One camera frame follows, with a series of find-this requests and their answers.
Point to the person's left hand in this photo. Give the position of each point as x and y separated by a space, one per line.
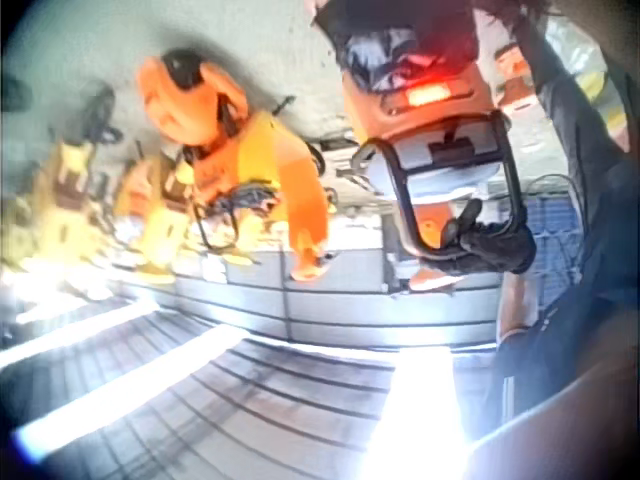
492 250

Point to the grey fence panels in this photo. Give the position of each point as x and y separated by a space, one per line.
340 300

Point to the yellow machine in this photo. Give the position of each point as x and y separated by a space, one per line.
67 200

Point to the blue grid crate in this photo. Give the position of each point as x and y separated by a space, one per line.
555 250

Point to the person's legs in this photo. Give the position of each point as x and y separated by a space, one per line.
565 100

